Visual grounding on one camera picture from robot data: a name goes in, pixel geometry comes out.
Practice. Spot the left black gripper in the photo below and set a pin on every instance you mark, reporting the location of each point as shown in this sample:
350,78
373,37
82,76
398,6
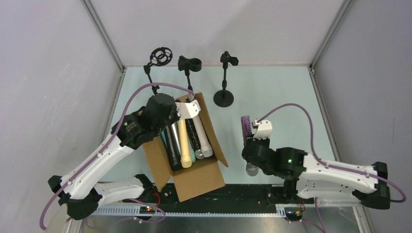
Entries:
173,113

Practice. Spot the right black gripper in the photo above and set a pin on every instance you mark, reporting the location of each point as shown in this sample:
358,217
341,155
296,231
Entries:
252,141

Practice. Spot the purple glitter microphone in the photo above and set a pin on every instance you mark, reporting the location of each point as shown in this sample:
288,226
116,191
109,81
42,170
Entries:
250,169

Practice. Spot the gold microphone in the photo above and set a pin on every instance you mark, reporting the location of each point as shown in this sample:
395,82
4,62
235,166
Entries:
186,160

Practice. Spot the brown cardboard box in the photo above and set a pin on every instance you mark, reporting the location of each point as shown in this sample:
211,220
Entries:
202,177

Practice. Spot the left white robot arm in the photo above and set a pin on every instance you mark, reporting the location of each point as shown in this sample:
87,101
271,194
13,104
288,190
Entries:
81,190

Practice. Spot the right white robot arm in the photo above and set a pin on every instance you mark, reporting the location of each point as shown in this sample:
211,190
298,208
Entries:
307,178

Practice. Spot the middle round base mic stand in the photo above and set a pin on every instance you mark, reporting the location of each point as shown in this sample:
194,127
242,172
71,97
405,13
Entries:
189,65

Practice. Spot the round base mic stand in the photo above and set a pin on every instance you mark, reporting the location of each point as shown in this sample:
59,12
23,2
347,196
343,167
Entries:
189,65
224,98

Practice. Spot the right round base mic stand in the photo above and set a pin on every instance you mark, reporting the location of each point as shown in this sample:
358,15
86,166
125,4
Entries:
224,98

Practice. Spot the silver microphone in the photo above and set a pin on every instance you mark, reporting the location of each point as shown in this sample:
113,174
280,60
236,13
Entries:
176,136

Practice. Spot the blue microphone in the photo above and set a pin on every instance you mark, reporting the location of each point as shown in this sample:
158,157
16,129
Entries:
163,134

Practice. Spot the white microphone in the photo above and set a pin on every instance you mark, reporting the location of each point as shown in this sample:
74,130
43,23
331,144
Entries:
206,147

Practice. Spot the mint green microphone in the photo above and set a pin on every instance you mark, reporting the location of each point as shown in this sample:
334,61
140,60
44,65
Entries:
192,155

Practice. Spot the right controller board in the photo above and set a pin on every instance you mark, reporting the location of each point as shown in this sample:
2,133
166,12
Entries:
291,216

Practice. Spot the controller board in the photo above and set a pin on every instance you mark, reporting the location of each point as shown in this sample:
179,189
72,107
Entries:
291,216
140,210

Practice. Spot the left controller board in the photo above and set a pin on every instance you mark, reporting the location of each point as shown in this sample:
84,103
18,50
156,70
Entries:
140,210

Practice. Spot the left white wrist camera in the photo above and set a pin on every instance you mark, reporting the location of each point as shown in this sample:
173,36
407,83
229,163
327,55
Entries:
187,110

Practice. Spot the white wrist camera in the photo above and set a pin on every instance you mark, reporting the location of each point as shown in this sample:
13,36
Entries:
263,129
187,110

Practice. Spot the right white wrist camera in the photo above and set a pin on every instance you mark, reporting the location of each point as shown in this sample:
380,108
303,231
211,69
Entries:
263,129

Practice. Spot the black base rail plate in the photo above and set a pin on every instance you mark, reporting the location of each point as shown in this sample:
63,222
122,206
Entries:
232,199

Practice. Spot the tripod shock mount stand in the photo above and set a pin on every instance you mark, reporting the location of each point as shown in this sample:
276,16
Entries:
159,57

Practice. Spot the aluminium frame post left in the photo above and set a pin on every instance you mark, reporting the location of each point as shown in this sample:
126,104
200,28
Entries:
97,22

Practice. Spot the aluminium frame post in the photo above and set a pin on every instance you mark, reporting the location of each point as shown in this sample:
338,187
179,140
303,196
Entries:
97,22
331,32

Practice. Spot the aluminium frame post right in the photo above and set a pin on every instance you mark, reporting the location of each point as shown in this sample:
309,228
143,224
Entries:
331,32

